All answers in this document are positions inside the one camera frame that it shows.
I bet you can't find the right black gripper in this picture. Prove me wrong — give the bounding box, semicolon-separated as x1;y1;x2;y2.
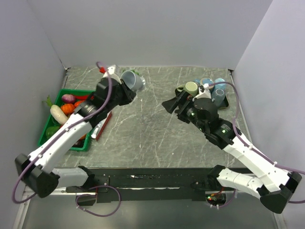
162;90;208;133

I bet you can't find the grey plastic measuring cup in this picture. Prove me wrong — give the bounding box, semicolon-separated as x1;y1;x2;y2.
121;70;146;92

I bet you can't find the grey-blue hexagonal mug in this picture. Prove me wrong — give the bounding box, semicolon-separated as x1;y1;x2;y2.
214;78;226;91

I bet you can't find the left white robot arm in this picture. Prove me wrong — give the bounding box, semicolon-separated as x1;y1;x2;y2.
15;77;137;198

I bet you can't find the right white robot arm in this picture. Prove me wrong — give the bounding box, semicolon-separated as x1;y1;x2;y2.
162;91;302;214

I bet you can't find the green ceramic mug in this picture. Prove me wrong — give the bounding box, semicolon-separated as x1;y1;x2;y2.
176;82;198;97

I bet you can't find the blue butterfly mug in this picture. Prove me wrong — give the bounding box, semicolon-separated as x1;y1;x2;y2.
200;78;214;90

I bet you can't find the green lettuce toy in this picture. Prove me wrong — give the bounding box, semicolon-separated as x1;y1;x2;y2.
122;69;140;75

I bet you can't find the red chili toy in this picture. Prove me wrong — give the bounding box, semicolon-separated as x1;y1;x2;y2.
74;94;93;100

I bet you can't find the red toothpaste box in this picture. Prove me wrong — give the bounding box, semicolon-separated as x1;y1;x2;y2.
91;112;112;141

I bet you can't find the orange carrot toy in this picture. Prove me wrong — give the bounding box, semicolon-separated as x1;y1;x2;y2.
74;100;84;107

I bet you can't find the green vegetable crate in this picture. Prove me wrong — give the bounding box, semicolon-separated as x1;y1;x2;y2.
38;89;92;146

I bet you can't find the purple onion toy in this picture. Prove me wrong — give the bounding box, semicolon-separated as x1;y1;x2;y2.
61;94;76;104

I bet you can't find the orange pumpkin toy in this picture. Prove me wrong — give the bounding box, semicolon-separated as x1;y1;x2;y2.
61;104;75;115

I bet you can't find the black gold-rimmed tray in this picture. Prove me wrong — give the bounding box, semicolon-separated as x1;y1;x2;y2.
175;85;230;110

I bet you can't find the white radish toy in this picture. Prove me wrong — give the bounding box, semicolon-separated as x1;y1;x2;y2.
50;104;68;125

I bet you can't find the green bell pepper toy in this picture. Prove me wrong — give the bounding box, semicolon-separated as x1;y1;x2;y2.
46;126;60;139

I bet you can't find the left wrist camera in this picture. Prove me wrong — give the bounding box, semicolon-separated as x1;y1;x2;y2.
100;65;120;82

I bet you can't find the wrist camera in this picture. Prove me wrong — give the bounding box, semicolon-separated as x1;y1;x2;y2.
194;83;212;99
100;65;120;82

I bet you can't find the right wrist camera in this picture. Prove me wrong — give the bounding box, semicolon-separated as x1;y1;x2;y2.
194;83;212;99

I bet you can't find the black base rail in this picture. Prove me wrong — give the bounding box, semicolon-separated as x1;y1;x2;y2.
66;165;223;203

